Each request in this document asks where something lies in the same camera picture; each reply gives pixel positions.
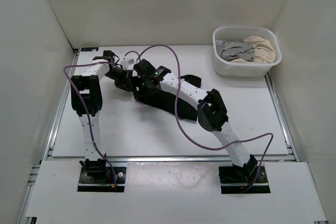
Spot black trousers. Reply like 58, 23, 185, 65
140, 79, 197, 121

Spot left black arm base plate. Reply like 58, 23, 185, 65
77, 166, 127, 193

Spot aluminium table frame rail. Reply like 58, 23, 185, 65
21, 46, 302, 223

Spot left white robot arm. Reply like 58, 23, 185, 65
64, 50, 134, 187

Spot white plastic laundry basket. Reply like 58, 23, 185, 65
212, 26, 282, 78

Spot grey garment in basket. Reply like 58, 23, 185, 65
215, 40, 254, 61

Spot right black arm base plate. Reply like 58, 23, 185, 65
218, 166, 271, 195

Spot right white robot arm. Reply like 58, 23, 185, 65
131, 59, 257, 182

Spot small dark label sticker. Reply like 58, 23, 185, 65
81, 47, 99, 52

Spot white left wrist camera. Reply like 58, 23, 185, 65
120, 57, 135, 69

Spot beige garment in basket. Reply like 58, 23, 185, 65
232, 36, 276, 63

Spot white front cover board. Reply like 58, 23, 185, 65
26, 161, 326, 223

